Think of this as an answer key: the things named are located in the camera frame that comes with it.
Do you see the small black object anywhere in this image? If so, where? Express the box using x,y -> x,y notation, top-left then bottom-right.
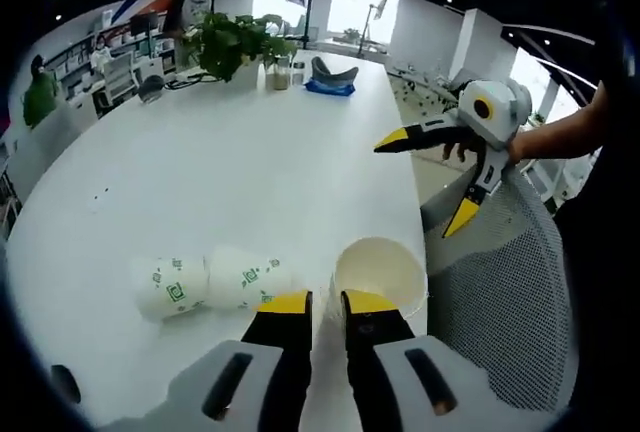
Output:
49,364 -> 82,406

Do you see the white office chair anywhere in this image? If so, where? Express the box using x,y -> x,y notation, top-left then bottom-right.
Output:
102,50 -> 139,101

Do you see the printed paper cup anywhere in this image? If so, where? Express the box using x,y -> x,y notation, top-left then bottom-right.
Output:
314,236 -> 429,353
130,254 -> 211,322
205,244 -> 296,313

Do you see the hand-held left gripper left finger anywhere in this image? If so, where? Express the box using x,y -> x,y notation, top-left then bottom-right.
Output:
169,289 -> 315,432

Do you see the person's right hand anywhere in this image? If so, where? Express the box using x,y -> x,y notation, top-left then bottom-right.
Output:
441,131 -> 529,167

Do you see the wall shelf with boxes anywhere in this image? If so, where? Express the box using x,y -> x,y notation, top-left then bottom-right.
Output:
49,26 -> 176,98

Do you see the grey curved object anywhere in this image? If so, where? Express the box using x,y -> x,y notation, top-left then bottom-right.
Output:
309,55 -> 360,86

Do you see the dark grey pouch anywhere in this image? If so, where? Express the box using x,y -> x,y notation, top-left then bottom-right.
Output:
137,75 -> 165,102

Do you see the white table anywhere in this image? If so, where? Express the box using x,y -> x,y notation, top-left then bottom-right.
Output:
4,49 -> 431,428

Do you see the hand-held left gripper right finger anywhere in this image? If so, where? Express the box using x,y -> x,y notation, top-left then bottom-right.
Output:
339,289 -> 494,432

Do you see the grey mesh office chair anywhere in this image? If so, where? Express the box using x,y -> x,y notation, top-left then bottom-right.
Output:
419,166 -> 581,413

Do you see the blue packet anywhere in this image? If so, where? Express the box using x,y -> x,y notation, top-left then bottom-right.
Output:
303,79 -> 357,101

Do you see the potted green plant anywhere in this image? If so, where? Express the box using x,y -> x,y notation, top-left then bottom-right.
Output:
182,11 -> 299,84

